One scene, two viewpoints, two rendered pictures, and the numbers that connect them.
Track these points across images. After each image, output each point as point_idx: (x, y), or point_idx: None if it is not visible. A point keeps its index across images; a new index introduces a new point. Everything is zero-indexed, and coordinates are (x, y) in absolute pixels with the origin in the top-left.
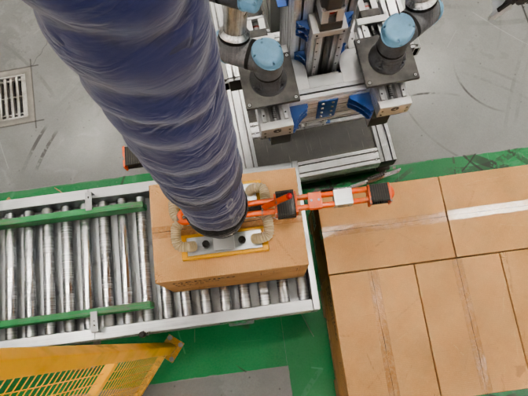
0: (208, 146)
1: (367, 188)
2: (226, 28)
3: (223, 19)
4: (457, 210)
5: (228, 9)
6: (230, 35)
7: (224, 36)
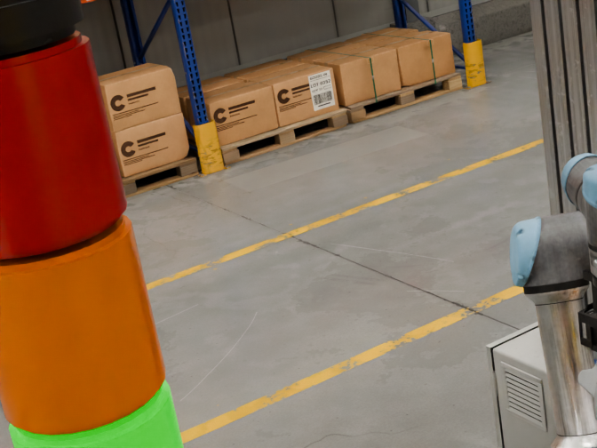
0: None
1: None
2: (574, 424)
3: (559, 412)
4: None
5: (568, 376)
6: (587, 435)
7: (575, 443)
